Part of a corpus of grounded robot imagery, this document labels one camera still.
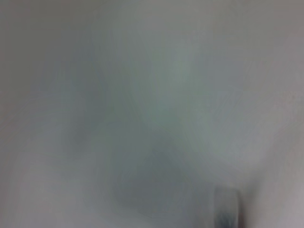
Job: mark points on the grey pen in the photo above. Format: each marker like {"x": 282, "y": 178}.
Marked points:
{"x": 226, "y": 209}

